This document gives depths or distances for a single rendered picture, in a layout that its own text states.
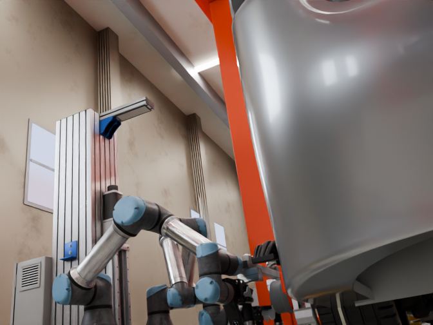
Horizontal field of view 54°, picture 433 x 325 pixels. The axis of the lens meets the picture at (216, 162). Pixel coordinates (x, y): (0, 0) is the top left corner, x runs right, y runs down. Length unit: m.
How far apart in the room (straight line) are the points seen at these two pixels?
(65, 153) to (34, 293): 0.75
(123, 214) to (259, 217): 0.97
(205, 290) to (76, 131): 1.43
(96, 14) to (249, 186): 6.33
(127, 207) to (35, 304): 0.86
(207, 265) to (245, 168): 1.18
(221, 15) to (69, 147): 1.41
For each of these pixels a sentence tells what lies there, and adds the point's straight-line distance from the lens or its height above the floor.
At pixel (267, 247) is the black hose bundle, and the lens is 1.69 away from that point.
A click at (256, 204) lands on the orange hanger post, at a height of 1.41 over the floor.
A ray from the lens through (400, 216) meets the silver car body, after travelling 0.77.
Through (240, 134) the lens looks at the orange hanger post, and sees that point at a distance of 2.62.
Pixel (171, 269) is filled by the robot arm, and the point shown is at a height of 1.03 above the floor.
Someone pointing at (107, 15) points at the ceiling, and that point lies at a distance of 8.39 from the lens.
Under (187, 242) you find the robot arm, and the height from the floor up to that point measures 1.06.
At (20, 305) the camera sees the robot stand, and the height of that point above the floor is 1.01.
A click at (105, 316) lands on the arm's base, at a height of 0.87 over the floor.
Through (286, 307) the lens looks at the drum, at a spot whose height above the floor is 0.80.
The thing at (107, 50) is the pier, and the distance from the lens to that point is 8.24.
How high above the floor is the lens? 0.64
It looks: 25 degrees up
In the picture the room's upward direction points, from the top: 8 degrees counter-clockwise
